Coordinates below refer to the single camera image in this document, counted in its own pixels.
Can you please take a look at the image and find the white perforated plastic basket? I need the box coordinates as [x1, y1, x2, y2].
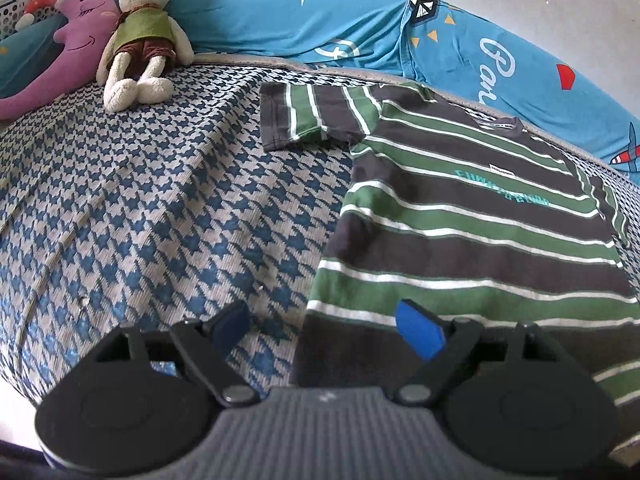
[0, 0, 41, 41]

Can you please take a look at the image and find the green grey striped T-shirt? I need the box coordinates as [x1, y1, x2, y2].
[260, 81, 640, 408]

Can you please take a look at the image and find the blue houndstooth mattress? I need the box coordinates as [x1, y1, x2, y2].
[0, 52, 640, 411]

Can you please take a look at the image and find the purple moon plush pillow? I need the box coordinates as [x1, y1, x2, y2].
[0, 0, 123, 121]

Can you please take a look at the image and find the blue printed pillow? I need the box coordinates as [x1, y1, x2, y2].
[167, 0, 640, 186]

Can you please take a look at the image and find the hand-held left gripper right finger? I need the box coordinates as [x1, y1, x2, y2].
[395, 300, 566, 406]

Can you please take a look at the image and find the white rabbit plush toy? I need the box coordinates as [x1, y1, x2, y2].
[96, 0, 195, 112]

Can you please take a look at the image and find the teal pillow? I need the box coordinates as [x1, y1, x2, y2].
[0, 22, 66, 101]

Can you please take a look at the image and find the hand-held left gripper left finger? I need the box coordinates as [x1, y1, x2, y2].
[95, 301, 261, 407]

